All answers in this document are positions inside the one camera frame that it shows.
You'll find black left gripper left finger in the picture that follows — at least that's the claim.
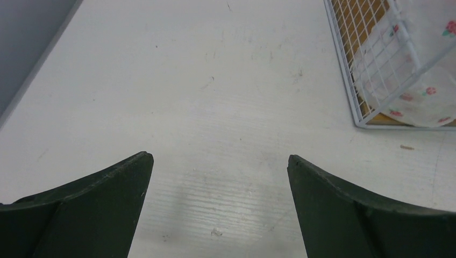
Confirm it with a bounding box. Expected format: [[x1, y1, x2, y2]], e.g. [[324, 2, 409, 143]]
[[1, 152, 154, 257]]

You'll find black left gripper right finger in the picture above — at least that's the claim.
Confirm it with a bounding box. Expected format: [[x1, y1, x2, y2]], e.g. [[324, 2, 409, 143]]
[[287, 155, 455, 257]]

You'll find white roll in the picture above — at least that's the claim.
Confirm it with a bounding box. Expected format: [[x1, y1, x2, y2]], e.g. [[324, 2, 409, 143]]
[[350, 1, 455, 128]]

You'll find white wire wooden shelf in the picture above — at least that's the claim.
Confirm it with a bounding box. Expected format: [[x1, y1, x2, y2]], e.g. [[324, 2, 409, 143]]
[[325, 1, 455, 131]]

